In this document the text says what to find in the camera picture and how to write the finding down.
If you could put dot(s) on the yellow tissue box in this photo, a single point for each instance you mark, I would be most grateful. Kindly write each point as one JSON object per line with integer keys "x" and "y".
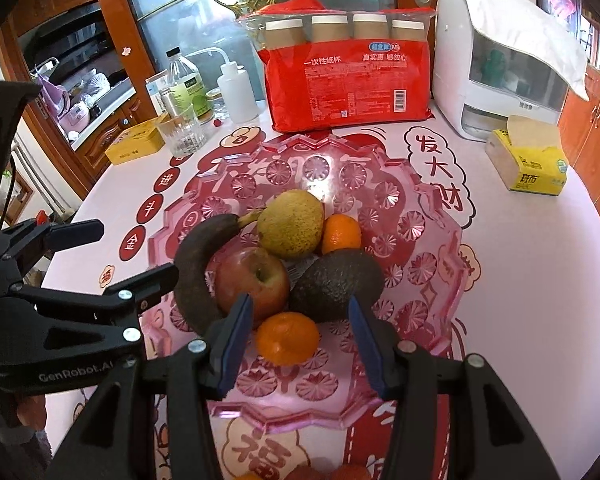
{"x": 535, "y": 170}

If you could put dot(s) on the overripe dark banana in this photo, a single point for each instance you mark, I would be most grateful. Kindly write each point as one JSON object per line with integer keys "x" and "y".
{"x": 195, "y": 270}

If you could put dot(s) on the white countertop appliance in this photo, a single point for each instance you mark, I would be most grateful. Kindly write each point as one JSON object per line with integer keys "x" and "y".
{"x": 450, "y": 60}

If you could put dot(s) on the yellow pear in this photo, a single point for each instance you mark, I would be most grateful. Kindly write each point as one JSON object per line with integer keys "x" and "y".
{"x": 290, "y": 225}

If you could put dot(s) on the wooden sideboard cabinet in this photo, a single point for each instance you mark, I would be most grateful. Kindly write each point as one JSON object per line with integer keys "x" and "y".
{"x": 590, "y": 130}

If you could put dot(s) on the black range hood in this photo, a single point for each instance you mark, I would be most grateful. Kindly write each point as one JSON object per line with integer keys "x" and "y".
{"x": 65, "y": 30}

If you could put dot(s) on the red apple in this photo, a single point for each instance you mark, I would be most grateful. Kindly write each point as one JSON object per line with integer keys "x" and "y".
{"x": 250, "y": 280}

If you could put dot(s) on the white squeeze bottle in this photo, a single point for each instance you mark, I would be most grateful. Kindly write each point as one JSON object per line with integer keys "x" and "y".
{"x": 237, "y": 95}

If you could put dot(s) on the small white carton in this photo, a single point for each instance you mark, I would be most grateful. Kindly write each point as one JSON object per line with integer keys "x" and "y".
{"x": 156, "y": 90}

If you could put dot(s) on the flat yellow box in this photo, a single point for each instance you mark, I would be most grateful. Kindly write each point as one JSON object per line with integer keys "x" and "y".
{"x": 130, "y": 142}

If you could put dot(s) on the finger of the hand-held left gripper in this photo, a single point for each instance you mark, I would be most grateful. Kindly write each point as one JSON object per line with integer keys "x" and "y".
{"x": 77, "y": 235}
{"x": 150, "y": 280}

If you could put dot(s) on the white cover cloth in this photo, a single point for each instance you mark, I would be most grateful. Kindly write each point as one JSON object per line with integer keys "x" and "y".
{"x": 520, "y": 30}

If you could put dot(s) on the dark avocado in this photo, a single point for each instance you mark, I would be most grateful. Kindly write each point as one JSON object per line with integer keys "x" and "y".
{"x": 335, "y": 280}

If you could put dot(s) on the clear drinking glass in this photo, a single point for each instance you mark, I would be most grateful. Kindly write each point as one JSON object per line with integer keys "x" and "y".
{"x": 182, "y": 135}

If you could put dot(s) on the frosted glass door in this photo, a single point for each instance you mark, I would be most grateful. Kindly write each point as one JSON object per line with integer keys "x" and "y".
{"x": 180, "y": 15}

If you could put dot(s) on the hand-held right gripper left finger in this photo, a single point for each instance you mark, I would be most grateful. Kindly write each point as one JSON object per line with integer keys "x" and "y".
{"x": 237, "y": 345}

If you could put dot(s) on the pink glass bowl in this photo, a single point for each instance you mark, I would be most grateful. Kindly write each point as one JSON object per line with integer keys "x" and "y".
{"x": 405, "y": 220}

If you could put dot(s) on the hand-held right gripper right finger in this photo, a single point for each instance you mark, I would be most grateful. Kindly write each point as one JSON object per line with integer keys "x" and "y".
{"x": 367, "y": 345}

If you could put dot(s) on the small glass jar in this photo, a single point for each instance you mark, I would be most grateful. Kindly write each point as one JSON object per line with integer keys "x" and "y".
{"x": 215, "y": 105}

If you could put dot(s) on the clear bottle green label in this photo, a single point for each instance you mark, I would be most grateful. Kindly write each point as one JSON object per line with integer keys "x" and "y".
{"x": 182, "y": 75}

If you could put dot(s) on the pink kitchen appliance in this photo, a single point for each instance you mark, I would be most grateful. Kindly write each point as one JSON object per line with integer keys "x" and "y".
{"x": 75, "y": 115}

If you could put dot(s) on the red paper cup pack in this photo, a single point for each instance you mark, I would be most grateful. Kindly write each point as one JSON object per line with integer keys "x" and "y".
{"x": 340, "y": 95}

